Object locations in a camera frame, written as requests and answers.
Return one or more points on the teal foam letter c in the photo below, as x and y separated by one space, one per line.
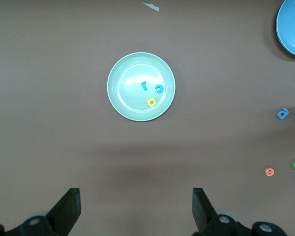
160 86

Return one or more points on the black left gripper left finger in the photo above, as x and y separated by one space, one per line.
64 216

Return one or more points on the blue foam letter a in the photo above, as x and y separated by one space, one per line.
279 115

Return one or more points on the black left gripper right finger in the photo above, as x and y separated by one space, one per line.
204 216

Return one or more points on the light green plate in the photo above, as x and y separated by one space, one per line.
127 73

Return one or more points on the white paper scrap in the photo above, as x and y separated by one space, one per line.
151 6

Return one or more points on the brown table cover sheet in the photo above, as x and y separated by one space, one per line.
39 98

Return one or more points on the yellow foam letter a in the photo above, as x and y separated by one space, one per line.
148 102

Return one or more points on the teal foam letter r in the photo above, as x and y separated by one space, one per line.
144 86

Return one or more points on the blue plate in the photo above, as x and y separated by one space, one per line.
292 27

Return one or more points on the orange foam letter e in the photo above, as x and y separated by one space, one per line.
266 172

